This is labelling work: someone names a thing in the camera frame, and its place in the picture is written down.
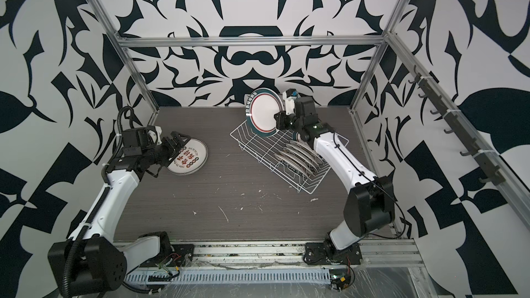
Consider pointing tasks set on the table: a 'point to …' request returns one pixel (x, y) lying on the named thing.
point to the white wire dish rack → (263, 148)
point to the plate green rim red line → (261, 105)
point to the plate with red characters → (192, 159)
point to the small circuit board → (339, 279)
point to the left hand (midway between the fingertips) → (183, 141)
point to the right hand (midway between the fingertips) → (274, 112)
